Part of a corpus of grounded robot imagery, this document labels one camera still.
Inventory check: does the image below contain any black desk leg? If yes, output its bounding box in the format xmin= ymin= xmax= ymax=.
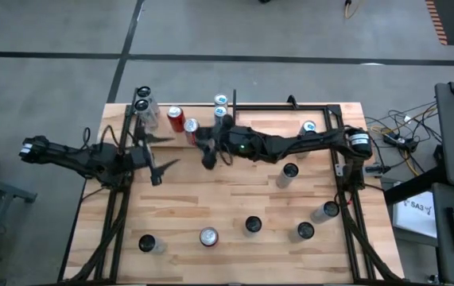
xmin=383 ymin=164 xmax=440 ymax=206

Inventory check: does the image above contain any black braided cable sleeve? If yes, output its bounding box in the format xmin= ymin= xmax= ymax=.
xmin=65 ymin=214 xmax=130 ymax=284
xmin=340 ymin=198 xmax=405 ymax=284

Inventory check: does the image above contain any black left wrist camera cable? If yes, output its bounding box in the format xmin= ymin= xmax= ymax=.
xmin=81 ymin=125 xmax=121 ymax=151

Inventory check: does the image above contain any grey metal side table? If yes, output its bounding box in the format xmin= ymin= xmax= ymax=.
xmin=0 ymin=170 xmax=38 ymax=286

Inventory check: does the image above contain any silver slim can green print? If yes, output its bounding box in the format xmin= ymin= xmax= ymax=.
xmin=136 ymin=86 xmax=159 ymax=107

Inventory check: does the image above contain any silver Celsius Arctic Vibe can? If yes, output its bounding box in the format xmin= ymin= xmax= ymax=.
xmin=243 ymin=215 xmax=264 ymax=239

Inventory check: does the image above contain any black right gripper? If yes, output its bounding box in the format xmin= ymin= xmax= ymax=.
xmin=195 ymin=114 xmax=258 ymax=170

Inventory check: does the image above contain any silver Celsius can yellow print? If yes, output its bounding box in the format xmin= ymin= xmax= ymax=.
xmin=275 ymin=162 xmax=300 ymax=190

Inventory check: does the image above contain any black aluminium table frame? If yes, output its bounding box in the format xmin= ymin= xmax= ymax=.
xmin=91 ymin=87 xmax=377 ymax=284

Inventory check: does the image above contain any white paper sheet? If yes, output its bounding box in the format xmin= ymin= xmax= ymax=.
xmin=391 ymin=190 xmax=438 ymax=239

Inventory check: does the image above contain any silver slim can black lid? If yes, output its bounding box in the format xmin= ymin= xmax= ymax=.
xmin=287 ymin=221 xmax=316 ymax=245
xmin=134 ymin=99 xmax=160 ymax=130
xmin=138 ymin=234 xmax=168 ymax=255
xmin=309 ymin=200 xmax=341 ymax=225

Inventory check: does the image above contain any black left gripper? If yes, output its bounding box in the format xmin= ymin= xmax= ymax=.
xmin=125 ymin=130 xmax=181 ymax=187

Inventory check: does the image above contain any black power strip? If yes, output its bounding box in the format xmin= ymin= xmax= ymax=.
xmin=382 ymin=133 xmax=419 ymax=154

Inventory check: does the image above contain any raised wooden shelf board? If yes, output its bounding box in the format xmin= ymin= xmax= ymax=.
xmin=138 ymin=103 xmax=236 ymax=149

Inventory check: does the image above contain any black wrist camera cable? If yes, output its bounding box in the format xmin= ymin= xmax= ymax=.
xmin=219 ymin=149 xmax=235 ymax=167
xmin=81 ymin=125 xmax=121 ymax=151

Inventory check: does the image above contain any red Coca-Cola can white script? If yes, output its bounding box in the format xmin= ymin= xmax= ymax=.
xmin=183 ymin=118 xmax=200 ymax=146

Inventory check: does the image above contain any yellow floor cable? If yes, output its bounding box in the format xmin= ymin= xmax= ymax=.
xmin=343 ymin=0 xmax=365 ymax=20
xmin=369 ymin=103 xmax=438 ymax=178

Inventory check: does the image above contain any red zero sugar cola can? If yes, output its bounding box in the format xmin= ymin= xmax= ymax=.
xmin=199 ymin=226 xmax=220 ymax=248

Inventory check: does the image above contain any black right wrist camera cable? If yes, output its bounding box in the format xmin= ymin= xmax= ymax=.
xmin=219 ymin=149 xmax=235 ymax=167

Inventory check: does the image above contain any black cable adapter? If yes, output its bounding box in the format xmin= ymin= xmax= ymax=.
xmin=363 ymin=162 xmax=391 ymax=176

